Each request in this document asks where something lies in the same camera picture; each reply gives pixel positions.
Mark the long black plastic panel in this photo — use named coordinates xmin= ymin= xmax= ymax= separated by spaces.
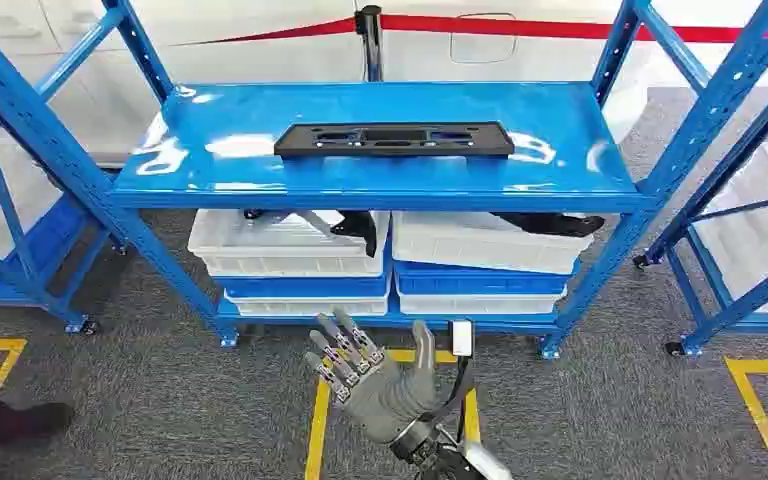
xmin=273 ymin=121 xmax=516 ymax=160

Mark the blue plastic crate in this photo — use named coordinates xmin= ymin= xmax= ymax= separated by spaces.
xmin=393 ymin=260 xmax=571 ymax=297
xmin=214 ymin=254 xmax=393 ymax=300

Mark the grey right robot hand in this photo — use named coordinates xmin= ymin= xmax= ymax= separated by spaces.
xmin=303 ymin=305 xmax=442 ymax=446

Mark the red barrier belt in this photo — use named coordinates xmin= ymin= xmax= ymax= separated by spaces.
xmin=171 ymin=13 xmax=768 ymax=46

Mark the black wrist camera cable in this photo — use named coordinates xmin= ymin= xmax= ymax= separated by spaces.
xmin=422 ymin=356 xmax=476 ymax=427

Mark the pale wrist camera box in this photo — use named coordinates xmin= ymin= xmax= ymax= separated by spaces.
xmin=451 ymin=320 xmax=475 ymax=359

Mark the yellow floor tape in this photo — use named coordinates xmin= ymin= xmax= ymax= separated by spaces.
xmin=303 ymin=349 xmax=482 ymax=480

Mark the blue steel shelf rack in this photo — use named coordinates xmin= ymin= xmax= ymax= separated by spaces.
xmin=0 ymin=72 xmax=124 ymax=336
xmin=0 ymin=0 xmax=768 ymax=362
xmin=634 ymin=66 xmax=768 ymax=360

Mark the black barrier post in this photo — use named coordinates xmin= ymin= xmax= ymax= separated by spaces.
xmin=354 ymin=5 xmax=385 ymax=84

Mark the large white plastic crate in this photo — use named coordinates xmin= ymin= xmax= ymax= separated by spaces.
xmin=691 ymin=141 xmax=768 ymax=315

